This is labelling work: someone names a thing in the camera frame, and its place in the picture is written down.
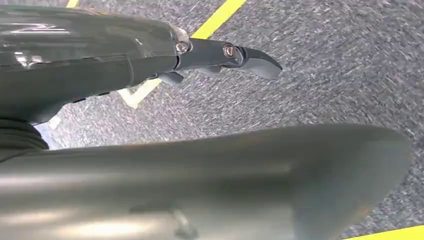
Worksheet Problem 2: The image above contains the yellow floor tape corner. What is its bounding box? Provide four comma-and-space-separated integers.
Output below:
117, 0, 248, 110

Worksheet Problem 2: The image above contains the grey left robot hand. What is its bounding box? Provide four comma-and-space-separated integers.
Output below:
0, 4, 412, 240

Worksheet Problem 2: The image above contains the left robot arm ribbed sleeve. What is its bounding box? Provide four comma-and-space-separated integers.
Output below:
0, 118, 50, 163

